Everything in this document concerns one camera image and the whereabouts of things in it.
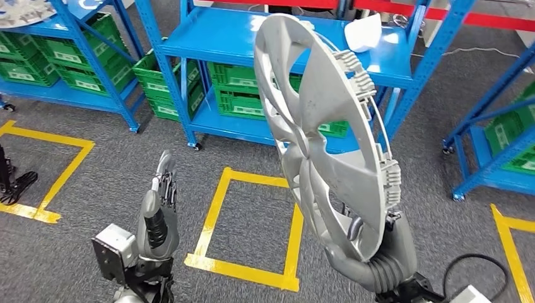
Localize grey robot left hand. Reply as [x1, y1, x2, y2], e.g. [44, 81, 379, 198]
[136, 150, 181, 261]

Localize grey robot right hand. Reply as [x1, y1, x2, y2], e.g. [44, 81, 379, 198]
[324, 211, 419, 288]

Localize silver plastic wheel cover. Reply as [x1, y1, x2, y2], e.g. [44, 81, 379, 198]
[253, 13, 403, 263]
[0, 0, 58, 29]

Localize blue metal shelf rack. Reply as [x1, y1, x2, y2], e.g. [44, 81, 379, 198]
[442, 42, 535, 203]
[0, 0, 146, 134]
[133, 0, 478, 152]

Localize white plastic body part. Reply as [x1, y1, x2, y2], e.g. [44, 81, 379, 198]
[343, 13, 383, 54]

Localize yellow floor tape square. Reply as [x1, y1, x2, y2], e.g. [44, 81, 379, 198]
[184, 167, 305, 293]
[0, 120, 97, 225]

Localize black metal stand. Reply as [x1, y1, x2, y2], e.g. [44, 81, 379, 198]
[0, 144, 39, 206]

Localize red floor tape line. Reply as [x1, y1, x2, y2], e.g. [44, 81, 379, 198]
[209, 0, 535, 33]

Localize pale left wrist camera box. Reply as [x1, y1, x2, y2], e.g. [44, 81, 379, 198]
[91, 223, 139, 286]

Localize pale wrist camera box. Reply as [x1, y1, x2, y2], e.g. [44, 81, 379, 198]
[449, 285, 493, 303]
[91, 223, 139, 286]

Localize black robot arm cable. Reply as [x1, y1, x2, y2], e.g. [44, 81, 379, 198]
[442, 253, 509, 294]

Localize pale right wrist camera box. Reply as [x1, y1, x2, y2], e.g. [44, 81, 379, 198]
[449, 285, 493, 303]

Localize white floor cable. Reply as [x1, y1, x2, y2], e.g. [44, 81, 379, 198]
[411, 45, 535, 75]

